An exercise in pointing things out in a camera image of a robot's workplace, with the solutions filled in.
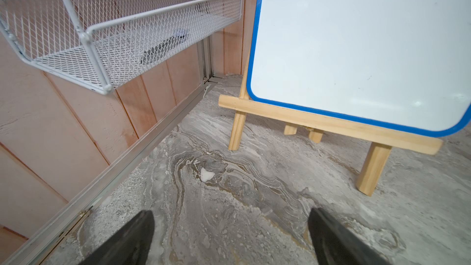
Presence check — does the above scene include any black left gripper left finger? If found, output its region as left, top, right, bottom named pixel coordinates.
left=80, top=210, right=155, bottom=265

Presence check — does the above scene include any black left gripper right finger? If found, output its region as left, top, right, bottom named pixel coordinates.
left=308, top=207, right=389, bottom=265

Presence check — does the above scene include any small wooden easel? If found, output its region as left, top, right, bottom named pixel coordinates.
left=218, top=67, right=444, bottom=196

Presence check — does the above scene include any dark marker in shelf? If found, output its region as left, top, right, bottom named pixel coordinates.
left=140, top=29, right=189, bottom=65

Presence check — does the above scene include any blue framed whiteboard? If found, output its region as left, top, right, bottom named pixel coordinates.
left=247, top=0, right=471, bottom=137

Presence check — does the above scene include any white wire mesh shelf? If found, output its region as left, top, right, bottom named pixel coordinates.
left=1, top=0, right=244, bottom=95

